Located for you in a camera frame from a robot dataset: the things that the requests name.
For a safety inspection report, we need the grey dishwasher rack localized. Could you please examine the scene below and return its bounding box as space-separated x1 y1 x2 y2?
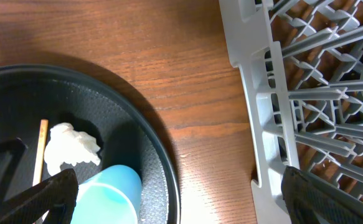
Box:
219 0 363 223

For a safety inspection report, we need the white tissue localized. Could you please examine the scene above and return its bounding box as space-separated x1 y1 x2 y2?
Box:
44 123 101 176

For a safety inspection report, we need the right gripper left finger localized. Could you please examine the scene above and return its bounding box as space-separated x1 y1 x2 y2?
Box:
0 169 78 223

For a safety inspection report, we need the round black tray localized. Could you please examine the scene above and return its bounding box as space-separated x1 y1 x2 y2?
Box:
0 64 181 223

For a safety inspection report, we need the wooden chopstick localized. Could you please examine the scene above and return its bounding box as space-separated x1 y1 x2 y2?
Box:
32 119 49 186

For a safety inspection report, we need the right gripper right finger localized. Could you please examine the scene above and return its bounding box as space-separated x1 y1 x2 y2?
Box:
281 166 363 224

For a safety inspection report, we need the blue plastic cup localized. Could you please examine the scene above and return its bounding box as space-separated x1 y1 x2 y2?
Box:
71 165 142 224

